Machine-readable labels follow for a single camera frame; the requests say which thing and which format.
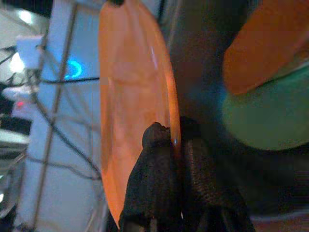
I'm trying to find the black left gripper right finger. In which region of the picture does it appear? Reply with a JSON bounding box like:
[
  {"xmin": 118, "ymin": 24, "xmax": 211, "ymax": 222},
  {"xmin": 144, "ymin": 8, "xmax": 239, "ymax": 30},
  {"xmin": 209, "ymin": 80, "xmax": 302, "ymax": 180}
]
[{"xmin": 180, "ymin": 116, "xmax": 256, "ymax": 232}]

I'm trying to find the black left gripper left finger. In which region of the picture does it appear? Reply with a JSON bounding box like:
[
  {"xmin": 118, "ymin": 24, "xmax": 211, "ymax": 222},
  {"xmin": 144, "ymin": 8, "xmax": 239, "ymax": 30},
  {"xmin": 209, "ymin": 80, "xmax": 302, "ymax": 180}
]
[{"xmin": 118, "ymin": 122, "xmax": 183, "ymax": 232}]

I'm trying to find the orange plastic plate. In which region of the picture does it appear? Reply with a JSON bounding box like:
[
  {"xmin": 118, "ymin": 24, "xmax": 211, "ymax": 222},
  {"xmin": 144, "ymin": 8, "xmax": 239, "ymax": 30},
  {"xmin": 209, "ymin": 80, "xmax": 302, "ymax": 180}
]
[{"xmin": 98, "ymin": 0, "xmax": 181, "ymax": 229}]

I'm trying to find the orange plastic bowl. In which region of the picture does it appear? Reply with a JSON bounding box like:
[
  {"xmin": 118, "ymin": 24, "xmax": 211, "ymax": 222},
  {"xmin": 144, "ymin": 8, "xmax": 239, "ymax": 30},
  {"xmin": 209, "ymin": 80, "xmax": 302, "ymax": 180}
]
[{"xmin": 222, "ymin": 0, "xmax": 309, "ymax": 95}]

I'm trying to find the green plate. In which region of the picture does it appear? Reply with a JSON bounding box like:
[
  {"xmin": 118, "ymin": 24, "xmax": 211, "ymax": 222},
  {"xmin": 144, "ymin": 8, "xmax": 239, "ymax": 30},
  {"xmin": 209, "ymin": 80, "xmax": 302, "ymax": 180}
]
[{"xmin": 221, "ymin": 62, "xmax": 309, "ymax": 152}]

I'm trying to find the stainless steel sink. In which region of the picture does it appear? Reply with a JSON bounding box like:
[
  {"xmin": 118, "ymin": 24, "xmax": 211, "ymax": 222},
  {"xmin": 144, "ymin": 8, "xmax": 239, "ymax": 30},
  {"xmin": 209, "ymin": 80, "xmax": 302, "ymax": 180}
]
[{"xmin": 159, "ymin": 0, "xmax": 309, "ymax": 232}]

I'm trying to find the black power strip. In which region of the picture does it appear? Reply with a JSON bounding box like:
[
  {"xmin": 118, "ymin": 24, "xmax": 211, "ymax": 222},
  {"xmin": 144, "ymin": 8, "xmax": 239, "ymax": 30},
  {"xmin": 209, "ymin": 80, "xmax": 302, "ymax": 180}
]
[{"xmin": 0, "ymin": 96, "xmax": 33, "ymax": 143}]

